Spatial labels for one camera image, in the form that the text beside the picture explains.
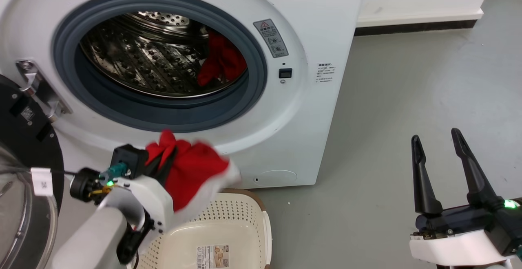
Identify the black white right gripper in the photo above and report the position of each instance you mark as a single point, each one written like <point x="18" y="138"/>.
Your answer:
<point x="452" y="236"/>

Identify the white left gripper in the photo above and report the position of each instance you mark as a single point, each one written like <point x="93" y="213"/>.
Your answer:
<point x="147" y="199"/>

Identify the red and white garment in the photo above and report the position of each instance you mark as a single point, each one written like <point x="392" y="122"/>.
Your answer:
<point x="193" y="171"/>

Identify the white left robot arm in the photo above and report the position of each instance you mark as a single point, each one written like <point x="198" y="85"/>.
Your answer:
<point x="89" y="240"/>

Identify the cream perforated laundry basket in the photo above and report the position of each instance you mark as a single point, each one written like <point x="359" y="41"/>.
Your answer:
<point x="228" y="228"/>

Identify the printed basket label sticker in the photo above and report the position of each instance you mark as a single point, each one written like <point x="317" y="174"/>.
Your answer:
<point x="213" y="256"/>

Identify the white front-load washing machine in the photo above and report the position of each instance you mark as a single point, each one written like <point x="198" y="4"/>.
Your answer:
<point x="314" y="24"/>

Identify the grey rubber door gasket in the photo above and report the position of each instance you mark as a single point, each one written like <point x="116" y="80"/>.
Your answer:
<point x="163" y="114"/>

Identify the round filter cover panel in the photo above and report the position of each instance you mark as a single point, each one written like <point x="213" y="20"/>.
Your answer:
<point x="275" y="177"/>

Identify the perforated steel washer drum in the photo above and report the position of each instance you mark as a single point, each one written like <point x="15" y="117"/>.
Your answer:
<point x="138" y="57"/>

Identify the black round washer door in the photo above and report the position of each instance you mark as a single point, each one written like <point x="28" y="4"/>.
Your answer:
<point x="28" y="138"/>

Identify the metal washer door hinge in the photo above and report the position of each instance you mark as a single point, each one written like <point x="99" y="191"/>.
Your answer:
<point x="40" y="89"/>

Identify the black door latch socket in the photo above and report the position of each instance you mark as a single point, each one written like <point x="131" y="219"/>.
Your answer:
<point x="285" y="73"/>

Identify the small printed text sticker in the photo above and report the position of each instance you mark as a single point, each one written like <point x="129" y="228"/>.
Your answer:
<point x="325" y="72"/>

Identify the grey warning sticker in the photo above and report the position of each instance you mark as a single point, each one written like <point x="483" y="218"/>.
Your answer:
<point x="270" y="38"/>

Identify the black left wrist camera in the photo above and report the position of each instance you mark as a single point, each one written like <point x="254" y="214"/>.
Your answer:
<point x="128" y="161"/>

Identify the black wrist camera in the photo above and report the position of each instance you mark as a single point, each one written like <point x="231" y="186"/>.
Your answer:
<point x="128" y="161"/>
<point x="512" y="228"/>

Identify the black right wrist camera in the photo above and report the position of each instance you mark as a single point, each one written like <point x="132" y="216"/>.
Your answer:
<point x="512" y="228"/>

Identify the black wall baseboard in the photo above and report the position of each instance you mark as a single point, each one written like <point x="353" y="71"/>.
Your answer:
<point x="416" y="27"/>

